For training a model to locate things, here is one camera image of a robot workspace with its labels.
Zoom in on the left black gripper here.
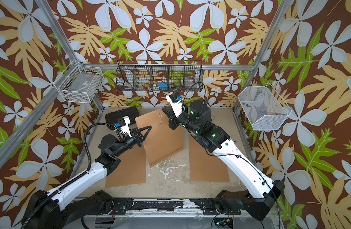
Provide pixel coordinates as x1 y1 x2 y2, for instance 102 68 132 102
113 125 149 158

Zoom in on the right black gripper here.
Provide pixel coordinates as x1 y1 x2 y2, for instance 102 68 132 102
163 107 205 138

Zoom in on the brown file bag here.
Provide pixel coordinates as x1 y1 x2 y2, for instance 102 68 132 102
188 135 230 182
135 109 184 167
105 145 147 188

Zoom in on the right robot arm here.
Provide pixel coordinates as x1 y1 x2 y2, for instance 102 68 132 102
162 96 285 221

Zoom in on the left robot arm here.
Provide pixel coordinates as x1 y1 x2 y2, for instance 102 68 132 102
21 126 152 229

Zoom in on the blue object in basket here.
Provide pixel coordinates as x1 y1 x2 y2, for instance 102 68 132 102
157 82 168 91

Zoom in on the white mesh basket right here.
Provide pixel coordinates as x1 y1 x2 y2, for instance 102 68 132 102
238 86 293 132

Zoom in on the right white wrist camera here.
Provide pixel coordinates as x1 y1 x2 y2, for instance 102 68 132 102
166 92 185 118

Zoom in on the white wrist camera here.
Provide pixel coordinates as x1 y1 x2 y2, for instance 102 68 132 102
115 116 132 137
166 92 185 118

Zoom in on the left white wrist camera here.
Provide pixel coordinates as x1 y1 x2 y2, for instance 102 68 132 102
115 116 132 137

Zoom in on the black wire basket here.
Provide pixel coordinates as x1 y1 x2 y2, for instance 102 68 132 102
114 60 204 92

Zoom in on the white wire basket left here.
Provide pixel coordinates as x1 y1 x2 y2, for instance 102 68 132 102
55 65 104 104

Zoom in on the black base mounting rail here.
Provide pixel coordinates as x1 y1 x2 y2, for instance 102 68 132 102
100 198 241 216

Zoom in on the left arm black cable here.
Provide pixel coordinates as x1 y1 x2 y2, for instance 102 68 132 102
20 123 117 229

